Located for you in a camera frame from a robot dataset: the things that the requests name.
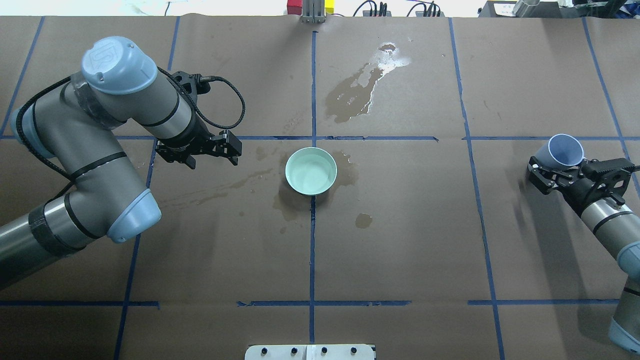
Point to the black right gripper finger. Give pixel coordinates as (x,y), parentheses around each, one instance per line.
(538,170)
(546,181)

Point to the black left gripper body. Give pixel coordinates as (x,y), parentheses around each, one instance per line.
(192,142)

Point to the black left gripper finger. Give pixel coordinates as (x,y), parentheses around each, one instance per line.
(185,159)
(233,147)

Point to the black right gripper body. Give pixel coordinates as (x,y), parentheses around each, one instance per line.
(578,189)

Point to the light blue plastic cup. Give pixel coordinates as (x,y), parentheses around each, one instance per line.
(560,152)

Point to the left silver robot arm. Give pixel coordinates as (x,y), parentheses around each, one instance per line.
(69,127)

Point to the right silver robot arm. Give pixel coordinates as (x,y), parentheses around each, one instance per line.
(618,230)

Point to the brown paper table cover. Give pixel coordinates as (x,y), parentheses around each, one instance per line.
(430,245)

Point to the metal cylinder can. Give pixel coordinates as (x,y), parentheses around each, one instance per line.
(525,8)

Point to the red toy block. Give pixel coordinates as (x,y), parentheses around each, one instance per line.
(294,7)

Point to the yellow toy block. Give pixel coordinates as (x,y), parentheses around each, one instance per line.
(329,6)

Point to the aluminium frame post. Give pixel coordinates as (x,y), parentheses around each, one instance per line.
(313,11)

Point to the white camera pole with base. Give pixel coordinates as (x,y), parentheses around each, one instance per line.
(356,351)

